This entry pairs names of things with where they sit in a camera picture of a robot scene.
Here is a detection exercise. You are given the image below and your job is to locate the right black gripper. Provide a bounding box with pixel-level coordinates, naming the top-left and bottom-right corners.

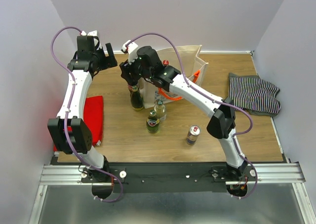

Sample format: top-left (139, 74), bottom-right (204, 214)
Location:
top-left (118, 53), bottom-right (152, 86)

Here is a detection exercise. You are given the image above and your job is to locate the cola glass bottle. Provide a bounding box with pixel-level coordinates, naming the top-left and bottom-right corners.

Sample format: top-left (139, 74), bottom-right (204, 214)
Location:
top-left (127, 83), bottom-right (139, 96)
top-left (162, 60), bottom-right (169, 66)

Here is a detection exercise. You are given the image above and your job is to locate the green glass bottle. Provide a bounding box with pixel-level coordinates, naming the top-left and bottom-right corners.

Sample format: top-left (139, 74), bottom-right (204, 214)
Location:
top-left (130, 86), bottom-right (144, 111)

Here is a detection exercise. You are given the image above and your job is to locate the beige canvas tote bag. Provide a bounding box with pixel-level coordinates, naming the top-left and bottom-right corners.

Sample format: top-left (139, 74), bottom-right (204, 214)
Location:
top-left (139, 45), bottom-right (208, 109)

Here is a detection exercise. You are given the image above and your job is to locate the clear glass soda bottle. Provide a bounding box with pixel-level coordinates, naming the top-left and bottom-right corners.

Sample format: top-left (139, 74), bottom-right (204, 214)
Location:
top-left (154, 99), bottom-right (166, 121)

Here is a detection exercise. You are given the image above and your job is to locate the red bull energy can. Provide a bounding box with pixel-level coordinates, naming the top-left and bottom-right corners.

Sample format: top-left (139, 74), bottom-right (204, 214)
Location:
top-left (186, 125), bottom-right (201, 145)

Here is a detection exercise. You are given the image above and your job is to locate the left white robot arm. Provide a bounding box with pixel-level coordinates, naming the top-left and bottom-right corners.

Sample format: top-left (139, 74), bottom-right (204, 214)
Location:
top-left (47, 31), bottom-right (118, 182)

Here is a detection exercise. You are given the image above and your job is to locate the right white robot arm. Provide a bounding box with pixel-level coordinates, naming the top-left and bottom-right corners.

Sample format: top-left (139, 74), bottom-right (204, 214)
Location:
top-left (120, 43), bottom-right (247, 180)

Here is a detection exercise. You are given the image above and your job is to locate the front green beer bottle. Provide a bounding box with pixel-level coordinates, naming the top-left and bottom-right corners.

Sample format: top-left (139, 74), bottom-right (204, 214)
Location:
top-left (146, 110), bottom-right (159, 134)

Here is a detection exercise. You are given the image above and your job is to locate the red folded cloth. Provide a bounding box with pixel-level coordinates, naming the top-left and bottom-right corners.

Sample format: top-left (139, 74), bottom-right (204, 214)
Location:
top-left (53, 95), bottom-right (104, 152)

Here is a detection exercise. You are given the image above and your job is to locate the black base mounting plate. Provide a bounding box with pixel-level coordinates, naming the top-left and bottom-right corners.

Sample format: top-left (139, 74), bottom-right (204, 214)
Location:
top-left (80, 162), bottom-right (256, 197)

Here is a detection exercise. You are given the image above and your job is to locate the striped folded cloth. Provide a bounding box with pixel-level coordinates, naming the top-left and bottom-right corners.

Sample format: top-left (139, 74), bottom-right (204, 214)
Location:
top-left (228, 73), bottom-right (281, 117)

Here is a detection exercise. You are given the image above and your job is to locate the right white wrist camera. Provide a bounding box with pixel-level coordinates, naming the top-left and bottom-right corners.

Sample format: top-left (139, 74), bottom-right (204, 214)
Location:
top-left (121, 40), bottom-right (139, 64)

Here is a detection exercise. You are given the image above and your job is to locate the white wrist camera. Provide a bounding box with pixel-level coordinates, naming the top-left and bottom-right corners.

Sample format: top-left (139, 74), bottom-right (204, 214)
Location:
top-left (121, 40), bottom-right (139, 64)
top-left (80, 30), bottom-right (100, 50)

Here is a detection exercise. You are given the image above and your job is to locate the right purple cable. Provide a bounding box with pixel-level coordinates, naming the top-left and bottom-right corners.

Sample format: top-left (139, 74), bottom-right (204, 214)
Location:
top-left (123, 32), bottom-right (259, 200)

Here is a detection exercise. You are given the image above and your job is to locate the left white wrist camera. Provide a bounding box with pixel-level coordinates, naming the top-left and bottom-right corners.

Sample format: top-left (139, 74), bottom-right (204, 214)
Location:
top-left (80, 30), bottom-right (100, 50)

